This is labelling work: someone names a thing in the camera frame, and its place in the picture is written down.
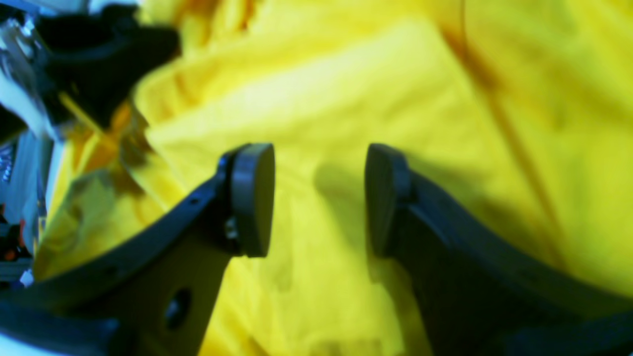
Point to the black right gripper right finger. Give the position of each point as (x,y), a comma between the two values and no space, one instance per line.
(477,294)

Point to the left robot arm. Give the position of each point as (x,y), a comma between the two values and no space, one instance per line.
(28,136)

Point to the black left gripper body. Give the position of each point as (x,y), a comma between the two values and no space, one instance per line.
(97,59)

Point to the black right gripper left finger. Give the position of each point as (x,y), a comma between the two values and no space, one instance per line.
(153,295)

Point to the orange yellow t-shirt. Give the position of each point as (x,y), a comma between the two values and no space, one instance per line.
(521,109)

